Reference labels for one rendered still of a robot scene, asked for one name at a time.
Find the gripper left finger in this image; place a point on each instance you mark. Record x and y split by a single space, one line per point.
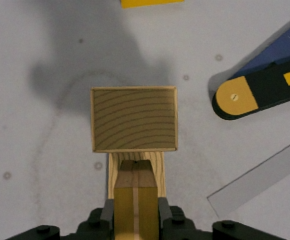
90 228

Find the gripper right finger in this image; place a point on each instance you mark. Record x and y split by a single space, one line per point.
170 217

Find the grey flat bar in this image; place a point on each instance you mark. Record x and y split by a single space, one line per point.
251 184

